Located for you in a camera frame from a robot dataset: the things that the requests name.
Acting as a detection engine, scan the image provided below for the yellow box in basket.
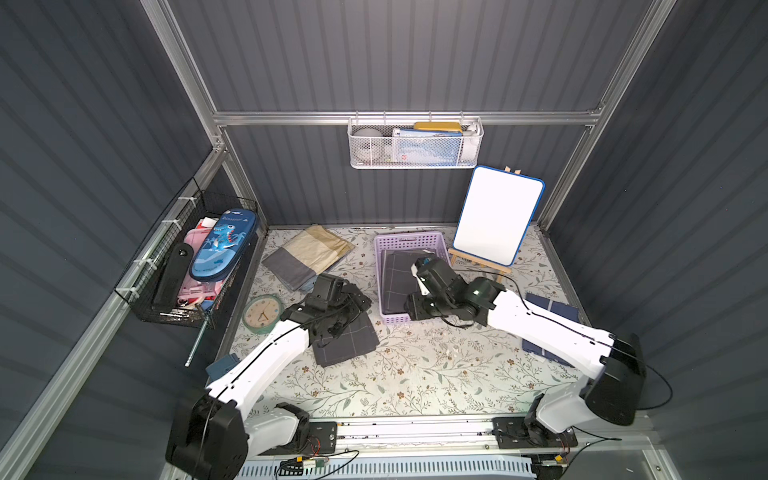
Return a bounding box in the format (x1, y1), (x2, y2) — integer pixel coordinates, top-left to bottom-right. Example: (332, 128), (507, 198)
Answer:
(413, 121), (463, 134)

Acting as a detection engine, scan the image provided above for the white tape roll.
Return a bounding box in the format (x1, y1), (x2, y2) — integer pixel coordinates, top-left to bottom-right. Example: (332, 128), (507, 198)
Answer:
(351, 128), (385, 163)

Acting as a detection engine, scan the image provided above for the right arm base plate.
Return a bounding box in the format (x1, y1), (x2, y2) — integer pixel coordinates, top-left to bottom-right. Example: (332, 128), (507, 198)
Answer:
(491, 416), (578, 451)

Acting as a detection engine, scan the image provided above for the blue white packet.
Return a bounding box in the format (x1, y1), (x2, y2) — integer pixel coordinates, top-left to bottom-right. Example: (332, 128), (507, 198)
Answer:
(392, 129), (463, 167)

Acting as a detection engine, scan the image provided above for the pink pouch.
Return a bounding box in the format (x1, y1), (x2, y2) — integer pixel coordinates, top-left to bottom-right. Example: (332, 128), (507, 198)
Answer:
(176, 217), (224, 309)

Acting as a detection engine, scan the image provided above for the black handle tool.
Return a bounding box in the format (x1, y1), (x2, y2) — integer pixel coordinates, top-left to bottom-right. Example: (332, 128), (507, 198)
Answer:
(151, 242), (194, 312)

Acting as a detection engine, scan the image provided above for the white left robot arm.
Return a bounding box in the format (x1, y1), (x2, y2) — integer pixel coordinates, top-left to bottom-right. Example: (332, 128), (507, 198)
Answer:
(165, 274), (372, 479)

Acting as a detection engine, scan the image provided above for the blue framed whiteboard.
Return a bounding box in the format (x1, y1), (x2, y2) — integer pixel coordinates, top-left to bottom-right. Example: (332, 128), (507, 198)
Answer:
(452, 166), (546, 267)

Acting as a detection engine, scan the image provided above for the white wire wall basket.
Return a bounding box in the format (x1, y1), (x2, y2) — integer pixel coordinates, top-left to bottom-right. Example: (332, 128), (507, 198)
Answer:
(347, 117), (484, 170)

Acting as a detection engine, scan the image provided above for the dark grey checked pillowcase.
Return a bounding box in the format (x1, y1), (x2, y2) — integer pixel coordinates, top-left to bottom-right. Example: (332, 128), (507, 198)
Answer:
(380, 249), (436, 315)
(312, 311), (380, 367)

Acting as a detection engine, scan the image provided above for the navy blue folded pillowcase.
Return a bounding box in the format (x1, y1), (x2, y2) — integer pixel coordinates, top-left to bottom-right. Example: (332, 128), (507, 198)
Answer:
(522, 293), (580, 367)

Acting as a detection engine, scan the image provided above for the black wire wall basket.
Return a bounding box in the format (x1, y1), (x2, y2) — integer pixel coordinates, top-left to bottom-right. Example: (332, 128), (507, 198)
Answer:
(116, 184), (261, 328)

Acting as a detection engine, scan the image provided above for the green round clock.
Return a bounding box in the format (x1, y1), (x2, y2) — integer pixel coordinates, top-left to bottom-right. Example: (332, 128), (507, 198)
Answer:
(242, 294), (284, 335)

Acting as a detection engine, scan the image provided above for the beige grey folded pillowcase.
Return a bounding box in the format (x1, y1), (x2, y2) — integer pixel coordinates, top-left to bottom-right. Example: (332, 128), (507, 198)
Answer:
(263, 225), (354, 291)

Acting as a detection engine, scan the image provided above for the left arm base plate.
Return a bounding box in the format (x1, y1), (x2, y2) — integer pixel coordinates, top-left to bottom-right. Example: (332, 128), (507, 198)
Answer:
(286, 421), (338, 456)

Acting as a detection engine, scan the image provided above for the purple plastic basket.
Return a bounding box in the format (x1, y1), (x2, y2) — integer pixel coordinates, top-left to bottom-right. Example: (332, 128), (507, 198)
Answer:
(374, 231), (449, 324)

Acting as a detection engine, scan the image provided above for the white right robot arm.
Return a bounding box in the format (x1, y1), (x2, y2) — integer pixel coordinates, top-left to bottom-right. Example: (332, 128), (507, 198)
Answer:
(405, 256), (647, 447)

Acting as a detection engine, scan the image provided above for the dark grey checked pillowcase back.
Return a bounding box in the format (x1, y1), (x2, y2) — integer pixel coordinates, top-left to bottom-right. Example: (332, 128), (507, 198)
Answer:
(380, 249), (436, 315)

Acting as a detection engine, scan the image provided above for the blue shark pencil case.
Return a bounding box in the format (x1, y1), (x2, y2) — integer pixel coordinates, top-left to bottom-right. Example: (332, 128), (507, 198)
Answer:
(189, 208), (258, 282)

